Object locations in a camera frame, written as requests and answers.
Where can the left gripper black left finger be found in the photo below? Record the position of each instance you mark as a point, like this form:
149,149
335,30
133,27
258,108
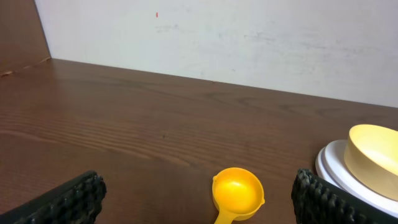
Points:
77,201

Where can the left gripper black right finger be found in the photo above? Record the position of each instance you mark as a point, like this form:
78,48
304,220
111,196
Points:
317,201

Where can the yellow measuring scoop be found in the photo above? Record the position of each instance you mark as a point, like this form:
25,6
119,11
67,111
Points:
237,194

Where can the white digital kitchen scale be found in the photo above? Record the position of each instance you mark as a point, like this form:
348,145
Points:
330,166

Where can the pale yellow plastic bowl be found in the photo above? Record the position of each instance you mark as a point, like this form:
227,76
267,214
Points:
371,156

